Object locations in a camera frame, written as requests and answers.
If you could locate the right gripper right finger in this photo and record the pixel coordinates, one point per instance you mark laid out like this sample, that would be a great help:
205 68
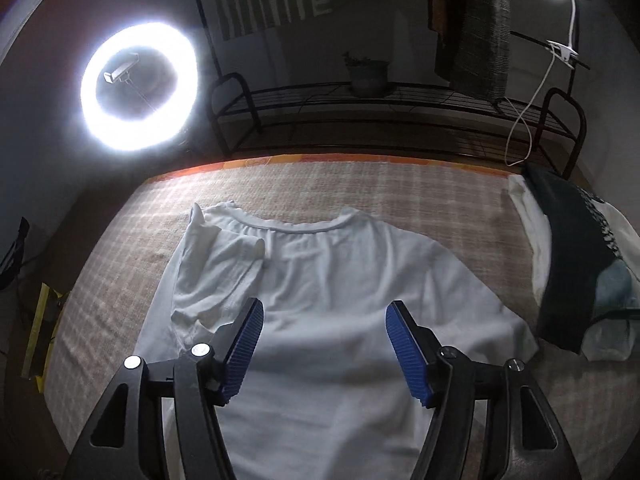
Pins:
523 438

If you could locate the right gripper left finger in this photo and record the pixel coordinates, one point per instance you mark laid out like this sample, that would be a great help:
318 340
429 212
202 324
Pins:
123 438

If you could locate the white t-shirt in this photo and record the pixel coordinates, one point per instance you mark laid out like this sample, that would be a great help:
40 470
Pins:
324 396

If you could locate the stack of folded clothes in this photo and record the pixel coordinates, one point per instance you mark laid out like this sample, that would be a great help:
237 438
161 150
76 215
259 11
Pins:
585 266

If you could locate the black metal clothes rack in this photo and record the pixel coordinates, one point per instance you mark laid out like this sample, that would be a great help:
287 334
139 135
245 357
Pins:
316 37

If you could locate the yellow object at bedside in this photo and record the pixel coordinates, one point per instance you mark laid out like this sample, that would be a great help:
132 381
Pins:
42 334

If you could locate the plaid beige bed cover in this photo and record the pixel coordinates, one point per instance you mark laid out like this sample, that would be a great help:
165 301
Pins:
465 208

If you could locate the small potted plant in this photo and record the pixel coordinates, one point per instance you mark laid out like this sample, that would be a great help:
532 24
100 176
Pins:
368 77

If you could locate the grey plaid hanging coat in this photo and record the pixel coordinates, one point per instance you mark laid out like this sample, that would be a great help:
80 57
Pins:
473 45

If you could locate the ring light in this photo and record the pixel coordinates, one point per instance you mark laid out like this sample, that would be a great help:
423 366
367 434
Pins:
139 87

